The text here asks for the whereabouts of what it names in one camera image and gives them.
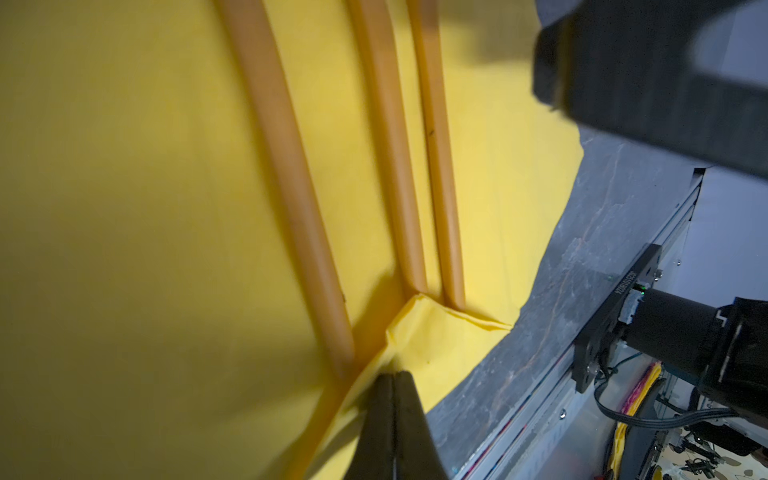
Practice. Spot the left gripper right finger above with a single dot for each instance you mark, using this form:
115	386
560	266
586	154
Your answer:
416	457

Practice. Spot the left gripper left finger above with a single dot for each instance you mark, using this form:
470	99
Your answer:
373	458

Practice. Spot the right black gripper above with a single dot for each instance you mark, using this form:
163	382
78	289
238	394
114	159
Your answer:
627	68

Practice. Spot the yellow paper napkin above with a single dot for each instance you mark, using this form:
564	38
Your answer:
153	319

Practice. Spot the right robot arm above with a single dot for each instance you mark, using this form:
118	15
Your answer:
723	350

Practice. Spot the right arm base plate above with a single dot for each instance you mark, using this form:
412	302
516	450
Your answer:
598	334

